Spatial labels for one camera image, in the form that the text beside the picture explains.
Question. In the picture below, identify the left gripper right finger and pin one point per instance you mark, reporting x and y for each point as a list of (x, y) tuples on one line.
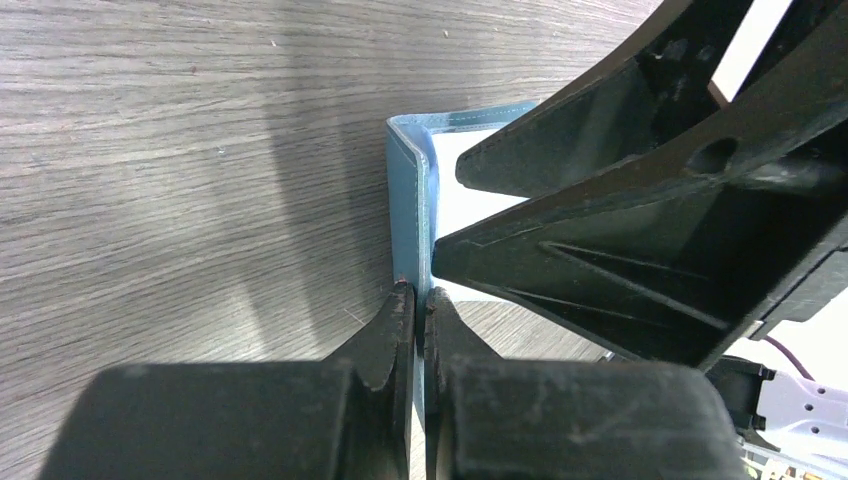
[(487, 417)]

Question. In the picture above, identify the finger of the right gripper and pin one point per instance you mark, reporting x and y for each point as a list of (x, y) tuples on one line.
[(649, 90), (671, 255)]

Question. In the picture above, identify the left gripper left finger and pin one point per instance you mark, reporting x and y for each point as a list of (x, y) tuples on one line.
[(346, 416)]

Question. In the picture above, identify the white credit card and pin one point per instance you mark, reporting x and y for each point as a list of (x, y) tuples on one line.
[(452, 205)]

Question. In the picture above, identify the blue card holder wallet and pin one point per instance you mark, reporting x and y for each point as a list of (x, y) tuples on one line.
[(409, 150)]

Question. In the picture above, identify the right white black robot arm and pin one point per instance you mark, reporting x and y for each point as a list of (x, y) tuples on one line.
[(796, 409)]

